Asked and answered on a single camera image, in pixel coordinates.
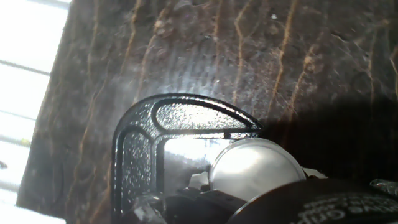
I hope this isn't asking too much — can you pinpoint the gripper left finger with silver pad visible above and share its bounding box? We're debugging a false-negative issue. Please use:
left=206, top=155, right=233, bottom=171
left=119, top=187, right=246, bottom=224

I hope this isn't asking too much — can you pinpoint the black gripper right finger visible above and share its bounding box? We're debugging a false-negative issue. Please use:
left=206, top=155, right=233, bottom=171
left=369, top=179, right=398, bottom=197

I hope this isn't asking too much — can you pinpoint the translucent white plastic lid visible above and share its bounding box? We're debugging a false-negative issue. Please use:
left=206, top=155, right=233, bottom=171
left=208, top=137, right=307, bottom=202

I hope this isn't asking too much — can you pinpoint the black metal C-clamp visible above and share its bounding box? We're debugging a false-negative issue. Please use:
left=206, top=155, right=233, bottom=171
left=110, top=93, right=264, bottom=224

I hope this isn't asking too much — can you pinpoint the dark marble pattern mat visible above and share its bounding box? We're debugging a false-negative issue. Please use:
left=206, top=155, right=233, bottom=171
left=16, top=0, right=398, bottom=224

